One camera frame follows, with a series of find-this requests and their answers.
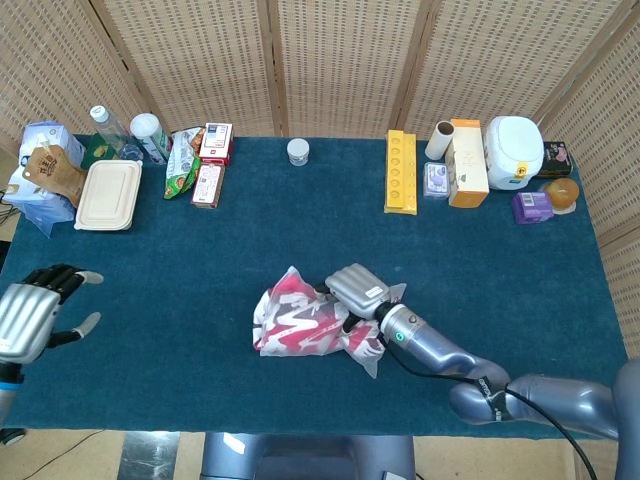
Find dark green packet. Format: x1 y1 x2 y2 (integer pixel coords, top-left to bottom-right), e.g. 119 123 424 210
79 142 121 171

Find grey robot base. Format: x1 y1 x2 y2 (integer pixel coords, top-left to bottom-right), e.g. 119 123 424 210
199 432 417 480

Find red white snack bag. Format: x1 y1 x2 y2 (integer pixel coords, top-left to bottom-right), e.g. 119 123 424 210
251 265 407 380

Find red white carton box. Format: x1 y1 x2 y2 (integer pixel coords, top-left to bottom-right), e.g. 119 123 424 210
198 122 235 167

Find flat red brown box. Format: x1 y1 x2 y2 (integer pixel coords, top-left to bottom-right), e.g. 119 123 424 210
190 163 226 210

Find red white clothes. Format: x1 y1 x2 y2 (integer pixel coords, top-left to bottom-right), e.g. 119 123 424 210
253 272 386 369

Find beige lidded lunch box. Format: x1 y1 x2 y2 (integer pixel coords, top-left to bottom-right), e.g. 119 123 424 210
73 159 144 232

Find purple package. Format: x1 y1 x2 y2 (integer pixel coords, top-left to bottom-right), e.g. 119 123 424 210
510 191 555 226

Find clear box with purple soap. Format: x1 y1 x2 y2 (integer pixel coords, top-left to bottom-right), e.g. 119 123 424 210
422 161 451 201

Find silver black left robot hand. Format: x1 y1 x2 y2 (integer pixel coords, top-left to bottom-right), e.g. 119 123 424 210
0 263 105 365

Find green snack bag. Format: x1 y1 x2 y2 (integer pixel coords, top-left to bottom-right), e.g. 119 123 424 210
163 126 206 201

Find white rice cooker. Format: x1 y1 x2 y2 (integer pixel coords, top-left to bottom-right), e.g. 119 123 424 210
483 115 545 191

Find white green cylindrical can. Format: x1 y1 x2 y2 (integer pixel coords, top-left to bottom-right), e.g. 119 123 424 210
129 112 172 165

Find teal table carpet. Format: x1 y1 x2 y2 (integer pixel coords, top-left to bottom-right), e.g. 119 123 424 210
0 134 630 441

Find brown paper pouch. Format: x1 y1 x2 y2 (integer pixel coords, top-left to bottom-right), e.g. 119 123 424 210
22 145 89 209

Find black floor cables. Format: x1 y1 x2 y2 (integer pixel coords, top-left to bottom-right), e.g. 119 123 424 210
0 188 21 226

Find blue white plastic package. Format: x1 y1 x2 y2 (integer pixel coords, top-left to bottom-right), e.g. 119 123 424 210
2 120 87 239

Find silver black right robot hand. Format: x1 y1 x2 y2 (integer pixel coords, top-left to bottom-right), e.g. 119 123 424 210
313 263 392 334

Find wicker folding screen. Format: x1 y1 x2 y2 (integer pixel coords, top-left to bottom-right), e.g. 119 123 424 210
0 0 640 361

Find white paper roll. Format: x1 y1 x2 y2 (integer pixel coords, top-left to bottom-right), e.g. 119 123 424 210
424 120 456 161

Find small white jar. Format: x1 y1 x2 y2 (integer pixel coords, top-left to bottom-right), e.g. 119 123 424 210
286 138 311 168

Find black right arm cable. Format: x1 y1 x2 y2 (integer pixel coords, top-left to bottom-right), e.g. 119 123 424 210
382 335 600 480

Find clear plastic water bottle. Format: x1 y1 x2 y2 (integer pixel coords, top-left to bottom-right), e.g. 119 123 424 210
89 104 145 162

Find orange white tissue box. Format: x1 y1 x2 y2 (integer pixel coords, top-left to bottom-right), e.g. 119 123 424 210
444 118 490 209

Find yellow holder with holes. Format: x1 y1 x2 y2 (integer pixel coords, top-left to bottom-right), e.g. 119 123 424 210
383 129 419 216

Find wrapped brown bun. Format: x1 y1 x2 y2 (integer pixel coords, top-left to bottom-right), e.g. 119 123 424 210
538 177 581 216

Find dark box with pink print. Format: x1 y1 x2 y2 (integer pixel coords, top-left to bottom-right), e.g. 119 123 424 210
537 141 574 180

